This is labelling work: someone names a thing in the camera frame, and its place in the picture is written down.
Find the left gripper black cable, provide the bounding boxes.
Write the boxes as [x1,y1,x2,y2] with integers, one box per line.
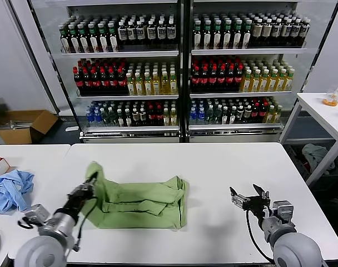
[73,194,99,253]

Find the light green t-shirt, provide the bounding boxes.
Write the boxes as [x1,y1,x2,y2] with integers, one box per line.
[79,161,190,231]

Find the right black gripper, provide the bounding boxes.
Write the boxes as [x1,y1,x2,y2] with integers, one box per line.
[229,184,271,220]

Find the grey green clothes pile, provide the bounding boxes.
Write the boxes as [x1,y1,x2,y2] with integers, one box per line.
[301,143,336,175]

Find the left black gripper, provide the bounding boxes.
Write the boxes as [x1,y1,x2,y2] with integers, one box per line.
[62,171,100,215]

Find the blue label dark drink bottle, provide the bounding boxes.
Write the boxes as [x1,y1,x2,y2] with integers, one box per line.
[136,21,146,46]
[127,21,137,46]
[299,18,311,45]
[271,19,281,46]
[117,22,128,46]
[289,18,300,46]
[156,20,166,45]
[280,19,291,46]
[165,19,176,45]
[146,21,156,46]

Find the crumpled light blue shirt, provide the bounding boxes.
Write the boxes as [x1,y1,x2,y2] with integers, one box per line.
[0,169,35,214]

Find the glass beaker orange liquid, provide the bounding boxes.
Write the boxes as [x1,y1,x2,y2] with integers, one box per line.
[321,77,338,107]

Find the small red label cola bottle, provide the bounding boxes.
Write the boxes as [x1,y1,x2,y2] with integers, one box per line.
[251,100,260,124]
[259,100,267,123]
[146,102,155,126]
[153,102,163,126]

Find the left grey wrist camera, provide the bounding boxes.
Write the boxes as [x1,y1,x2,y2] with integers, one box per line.
[31,203,51,224]

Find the yellow juice bottle green cap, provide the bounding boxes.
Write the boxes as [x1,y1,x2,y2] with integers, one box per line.
[285,68,295,92]
[134,72,144,96]
[151,71,161,96]
[276,68,286,92]
[126,72,136,96]
[143,72,152,96]
[259,69,269,92]
[160,71,170,96]
[250,69,261,93]
[241,69,252,93]
[168,70,178,96]
[268,68,278,92]

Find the beige label dark drink bottle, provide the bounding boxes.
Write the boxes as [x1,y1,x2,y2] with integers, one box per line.
[251,19,262,46]
[261,19,272,46]

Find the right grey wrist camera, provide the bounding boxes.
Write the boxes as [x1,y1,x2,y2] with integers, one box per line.
[271,200,295,224]

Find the left wrist camera black cable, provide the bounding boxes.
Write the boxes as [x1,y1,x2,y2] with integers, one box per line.
[17,212,34,230]

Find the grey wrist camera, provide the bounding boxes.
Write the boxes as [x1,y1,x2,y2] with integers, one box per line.
[271,200,295,224]
[31,203,51,224]

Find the white metal side table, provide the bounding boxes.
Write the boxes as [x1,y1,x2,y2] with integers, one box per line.
[279,92,338,187]

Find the green cap dark tea bottle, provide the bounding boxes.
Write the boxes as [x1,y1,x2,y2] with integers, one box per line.
[212,21,223,50]
[77,23,90,53]
[202,21,213,50]
[68,23,80,53]
[59,24,71,53]
[192,21,203,50]
[222,21,233,50]
[97,23,110,53]
[232,21,242,50]
[107,23,119,52]
[87,23,100,53]
[241,19,252,50]

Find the glass door drinks cooler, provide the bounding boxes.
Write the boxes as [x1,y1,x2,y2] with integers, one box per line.
[7,0,186,145]
[185,0,338,143]

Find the open brown cardboard box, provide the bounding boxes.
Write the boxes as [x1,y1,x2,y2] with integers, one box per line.
[0,109,59,144]

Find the grey metal bars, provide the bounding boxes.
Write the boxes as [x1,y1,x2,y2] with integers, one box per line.
[8,119,33,130]

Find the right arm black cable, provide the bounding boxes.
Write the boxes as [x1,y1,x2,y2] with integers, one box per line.
[246,209,276,264]

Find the red cap cola bottle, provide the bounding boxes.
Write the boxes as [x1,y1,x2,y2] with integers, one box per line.
[82,67,92,95]
[90,67,101,95]
[225,63,235,92]
[99,67,109,95]
[191,63,201,92]
[216,63,226,92]
[233,63,243,92]
[72,67,84,95]
[107,67,118,95]
[200,63,210,92]
[116,66,127,95]
[208,63,218,92]

